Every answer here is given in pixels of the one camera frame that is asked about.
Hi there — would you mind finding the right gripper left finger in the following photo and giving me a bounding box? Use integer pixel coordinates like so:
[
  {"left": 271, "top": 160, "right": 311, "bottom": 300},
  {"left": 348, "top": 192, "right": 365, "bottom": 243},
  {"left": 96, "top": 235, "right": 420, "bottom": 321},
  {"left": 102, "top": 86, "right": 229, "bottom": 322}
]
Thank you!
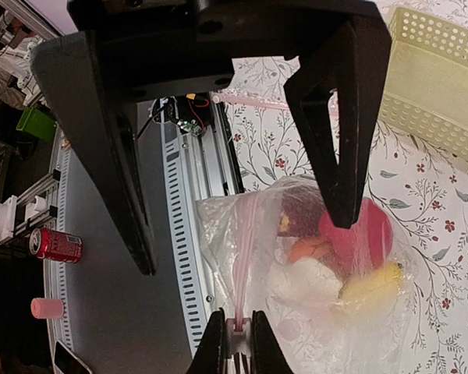
[{"left": 189, "top": 309, "right": 226, "bottom": 374}]

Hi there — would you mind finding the floral table mat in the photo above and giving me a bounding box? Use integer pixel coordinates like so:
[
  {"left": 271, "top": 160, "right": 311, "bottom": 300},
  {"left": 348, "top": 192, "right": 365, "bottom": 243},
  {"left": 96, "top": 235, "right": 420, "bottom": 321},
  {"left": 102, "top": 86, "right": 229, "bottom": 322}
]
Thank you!
[{"left": 214, "top": 0, "right": 468, "bottom": 374}]

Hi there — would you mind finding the yellow toy mango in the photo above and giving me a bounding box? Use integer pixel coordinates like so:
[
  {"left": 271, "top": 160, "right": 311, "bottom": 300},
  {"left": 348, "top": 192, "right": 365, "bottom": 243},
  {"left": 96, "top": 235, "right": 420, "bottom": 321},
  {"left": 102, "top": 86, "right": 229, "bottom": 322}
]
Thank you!
[{"left": 339, "top": 262, "right": 403, "bottom": 315}]

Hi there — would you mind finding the green plastic bin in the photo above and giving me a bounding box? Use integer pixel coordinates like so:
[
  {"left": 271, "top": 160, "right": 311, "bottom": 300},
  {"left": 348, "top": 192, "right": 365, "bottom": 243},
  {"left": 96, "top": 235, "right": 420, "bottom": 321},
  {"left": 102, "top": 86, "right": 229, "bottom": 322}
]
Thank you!
[{"left": 16, "top": 108, "right": 57, "bottom": 142}]

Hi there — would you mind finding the red toy apple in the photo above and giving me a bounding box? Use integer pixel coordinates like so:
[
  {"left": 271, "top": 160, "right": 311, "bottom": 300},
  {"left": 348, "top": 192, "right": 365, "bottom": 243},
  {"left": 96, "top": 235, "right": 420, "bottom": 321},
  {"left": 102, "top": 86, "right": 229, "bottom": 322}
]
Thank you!
[{"left": 319, "top": 198, "right": 393, "bottom": 274}]

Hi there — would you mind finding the red soda can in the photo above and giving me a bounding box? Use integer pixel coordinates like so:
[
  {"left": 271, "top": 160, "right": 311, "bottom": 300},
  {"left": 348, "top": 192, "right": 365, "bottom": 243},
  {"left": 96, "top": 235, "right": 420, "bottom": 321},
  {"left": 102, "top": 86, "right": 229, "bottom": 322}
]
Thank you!
[{"left": 29, "top": 228, "right": 83, "bottom": 263}]

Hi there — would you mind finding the clear zip top bag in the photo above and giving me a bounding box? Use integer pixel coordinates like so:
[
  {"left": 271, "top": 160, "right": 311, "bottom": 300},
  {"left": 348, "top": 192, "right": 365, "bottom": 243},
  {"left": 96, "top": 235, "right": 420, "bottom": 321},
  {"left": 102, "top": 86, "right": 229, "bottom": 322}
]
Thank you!
[{"left": 197, "top": 176, "right": 418, "bottom": 373}]

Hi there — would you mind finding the green perforated plastic basket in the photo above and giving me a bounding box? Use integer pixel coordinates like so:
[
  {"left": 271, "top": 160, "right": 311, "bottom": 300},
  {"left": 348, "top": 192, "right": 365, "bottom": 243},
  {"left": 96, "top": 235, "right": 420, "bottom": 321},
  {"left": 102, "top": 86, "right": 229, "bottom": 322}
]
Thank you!
[{"left": 378, "top": 6, "right": 468, "bottom": 162}]

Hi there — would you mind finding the orange toy orange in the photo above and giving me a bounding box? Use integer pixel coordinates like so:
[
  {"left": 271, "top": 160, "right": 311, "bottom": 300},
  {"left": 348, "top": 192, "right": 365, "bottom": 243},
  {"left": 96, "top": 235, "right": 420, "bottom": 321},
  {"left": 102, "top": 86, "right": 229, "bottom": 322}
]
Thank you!
[{"left": 288, "top": 236, "right": 334, "bottom": 263}]

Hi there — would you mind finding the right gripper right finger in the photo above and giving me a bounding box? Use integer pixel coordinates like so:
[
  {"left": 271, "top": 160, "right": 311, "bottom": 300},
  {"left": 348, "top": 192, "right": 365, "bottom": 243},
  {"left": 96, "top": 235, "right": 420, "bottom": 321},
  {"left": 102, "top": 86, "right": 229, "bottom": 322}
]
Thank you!
[{"left": 250, "top": 311, "right": 293, "bottom": 374}]

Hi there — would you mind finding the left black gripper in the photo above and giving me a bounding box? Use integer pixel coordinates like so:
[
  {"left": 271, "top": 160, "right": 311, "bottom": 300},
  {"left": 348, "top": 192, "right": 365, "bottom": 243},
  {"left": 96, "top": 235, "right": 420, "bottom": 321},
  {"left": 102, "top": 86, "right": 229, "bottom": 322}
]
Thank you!
[{"left": 67, "top": 1, "right": 378, "bottom": 101}]

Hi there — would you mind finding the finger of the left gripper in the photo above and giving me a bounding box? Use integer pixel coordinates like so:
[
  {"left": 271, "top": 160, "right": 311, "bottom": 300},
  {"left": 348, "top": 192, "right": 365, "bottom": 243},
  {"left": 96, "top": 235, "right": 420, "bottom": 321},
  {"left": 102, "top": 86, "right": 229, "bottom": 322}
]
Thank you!
[
  {"left": 31, "top": 31, "right": 157, "bottom": 275},
  {"left": 284, "top": 19, "right": 392, "bottom": 229}
]

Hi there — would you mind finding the white toy garlic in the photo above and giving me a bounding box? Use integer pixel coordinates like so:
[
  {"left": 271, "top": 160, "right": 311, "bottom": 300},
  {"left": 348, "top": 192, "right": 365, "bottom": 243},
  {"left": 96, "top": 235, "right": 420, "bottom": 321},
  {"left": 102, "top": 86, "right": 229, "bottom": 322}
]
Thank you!
[{"left": 265, "top": 258, "right": 343, "bottom": 314}]

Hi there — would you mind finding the pink hair roller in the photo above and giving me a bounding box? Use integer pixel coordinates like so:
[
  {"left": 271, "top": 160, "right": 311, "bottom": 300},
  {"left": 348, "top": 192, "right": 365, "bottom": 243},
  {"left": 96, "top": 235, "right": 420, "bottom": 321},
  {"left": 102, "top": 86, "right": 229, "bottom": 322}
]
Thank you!
[{"left": 30, "top": 298, "right": 64, "bottom": 319}]

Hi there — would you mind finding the dark red toy fruit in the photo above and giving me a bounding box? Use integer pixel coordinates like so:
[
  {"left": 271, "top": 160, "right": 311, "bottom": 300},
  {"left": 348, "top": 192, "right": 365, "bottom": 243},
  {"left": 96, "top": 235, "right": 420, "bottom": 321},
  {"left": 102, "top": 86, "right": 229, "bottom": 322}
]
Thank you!
[{"left": 278, "top": 185, "right": 325, "bottom": 238}]

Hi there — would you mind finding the left clear dotted bag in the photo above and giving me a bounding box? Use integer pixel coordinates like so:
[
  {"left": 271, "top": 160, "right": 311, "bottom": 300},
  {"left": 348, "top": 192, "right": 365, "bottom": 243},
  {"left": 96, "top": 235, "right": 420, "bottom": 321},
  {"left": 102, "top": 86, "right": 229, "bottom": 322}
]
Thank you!
[{"left": 210, "top": 56, "right": 340, "bottom": 118}]

